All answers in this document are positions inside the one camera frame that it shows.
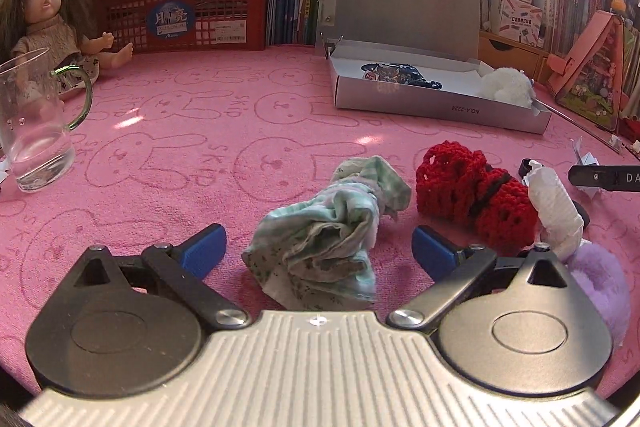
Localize white cloth scrunchie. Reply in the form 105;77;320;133
524;160;585;261

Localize red crocheted pouch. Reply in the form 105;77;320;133
416;141;538;256

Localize purple fluffy scrunchie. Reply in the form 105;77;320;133
566;241;631;350

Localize green checked cloth scrunchie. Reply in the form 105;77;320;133
242;156;411;311

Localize metal rod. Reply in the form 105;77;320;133
535;100;622;155

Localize pink triangular toy house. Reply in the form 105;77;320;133
547;11;624;132

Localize white fluffy plush toy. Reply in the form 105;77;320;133
477;67;536;108

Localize wooden drawer organizer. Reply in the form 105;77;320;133
478;31;551;83

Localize white stationery box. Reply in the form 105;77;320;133
489;0;542;46

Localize blue patterned cloth pouch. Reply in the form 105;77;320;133
361;63;442;90

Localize clear glass mug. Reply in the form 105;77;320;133
1;48;92;193

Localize silver cardboard box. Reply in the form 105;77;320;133
317;0;551;134

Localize red plastic crate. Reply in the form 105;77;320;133
94;0;267;53

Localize brown haired doll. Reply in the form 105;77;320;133
1;0;134;81

